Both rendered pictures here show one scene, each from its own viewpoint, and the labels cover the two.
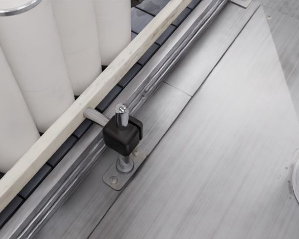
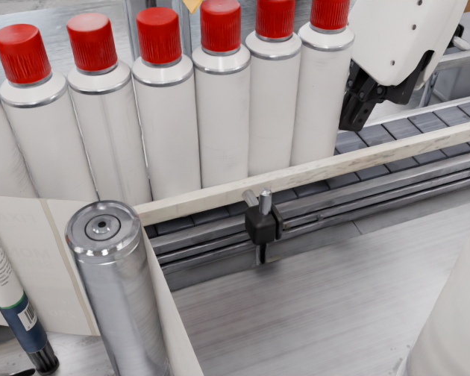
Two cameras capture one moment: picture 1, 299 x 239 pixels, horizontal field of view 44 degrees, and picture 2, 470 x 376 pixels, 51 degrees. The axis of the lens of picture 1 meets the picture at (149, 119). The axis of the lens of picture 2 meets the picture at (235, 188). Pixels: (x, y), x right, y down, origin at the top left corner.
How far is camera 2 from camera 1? 0.19 m
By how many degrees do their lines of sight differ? 28
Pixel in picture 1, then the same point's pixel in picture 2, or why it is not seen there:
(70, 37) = (260, 120)
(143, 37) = (339, 160)
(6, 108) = (176, 142)
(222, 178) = (332, 315)
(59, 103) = (225, 171)
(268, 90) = (447, 270)
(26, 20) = (218, 82)
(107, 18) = (306, 124)
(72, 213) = (190, 280)
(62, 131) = (215, 195)
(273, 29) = not seen: outside the picture
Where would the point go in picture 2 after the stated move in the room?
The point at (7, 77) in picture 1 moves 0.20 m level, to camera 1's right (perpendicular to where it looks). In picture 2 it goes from (187, 118) to (400, 229)
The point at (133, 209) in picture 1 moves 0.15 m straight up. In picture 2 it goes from (232, 291) to (231, 165)
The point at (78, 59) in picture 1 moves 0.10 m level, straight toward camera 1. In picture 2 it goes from (262, 145) to (222, 212)
